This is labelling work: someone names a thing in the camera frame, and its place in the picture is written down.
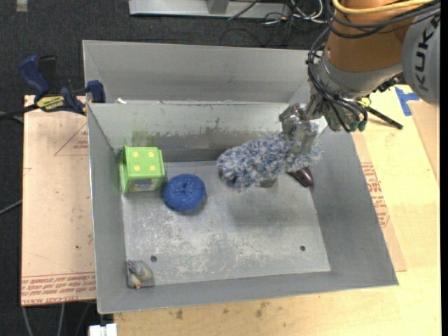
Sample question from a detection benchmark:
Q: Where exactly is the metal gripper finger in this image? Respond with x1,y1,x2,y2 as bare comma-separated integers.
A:
279,104,302,144
296,122,319,155

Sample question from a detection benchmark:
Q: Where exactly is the blue and white fluffy cloth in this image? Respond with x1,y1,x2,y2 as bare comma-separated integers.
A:
216,131,325,193

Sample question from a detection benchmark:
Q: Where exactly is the dark red-brown small object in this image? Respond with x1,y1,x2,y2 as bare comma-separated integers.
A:
287,166,315,189

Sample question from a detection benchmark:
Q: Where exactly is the blue round scrubber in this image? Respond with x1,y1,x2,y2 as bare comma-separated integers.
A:
161,173,208,214

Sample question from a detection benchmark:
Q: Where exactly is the grey metal bin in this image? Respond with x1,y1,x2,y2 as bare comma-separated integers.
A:
82,39,400,316

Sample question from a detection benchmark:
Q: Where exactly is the green cube with yellow dots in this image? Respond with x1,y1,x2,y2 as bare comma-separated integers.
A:
118,145,166,196

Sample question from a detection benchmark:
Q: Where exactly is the grey toy duck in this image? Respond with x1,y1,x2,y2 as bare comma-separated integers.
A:
125,259,156,290

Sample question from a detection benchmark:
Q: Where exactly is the brown cardboard board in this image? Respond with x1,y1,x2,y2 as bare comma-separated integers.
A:
20,94,409,307

